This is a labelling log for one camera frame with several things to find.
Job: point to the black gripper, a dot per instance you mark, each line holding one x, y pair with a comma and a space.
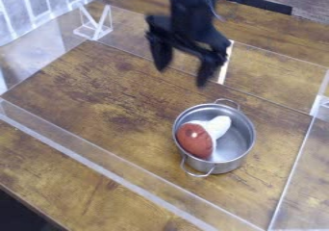
187, 30

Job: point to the red plush mushroom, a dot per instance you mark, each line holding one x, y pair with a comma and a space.
196, 135

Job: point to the silver metal pot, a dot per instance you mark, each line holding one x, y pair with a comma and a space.
233, 145

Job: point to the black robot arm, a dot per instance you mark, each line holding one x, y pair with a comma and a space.
187, 30

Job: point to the black bar in background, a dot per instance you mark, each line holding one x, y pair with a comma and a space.
266, 5

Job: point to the clear acrylic triangle bracket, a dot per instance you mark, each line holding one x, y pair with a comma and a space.
95, 29

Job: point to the clear acrylic enclosure wall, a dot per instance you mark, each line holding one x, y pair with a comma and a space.
175, 199

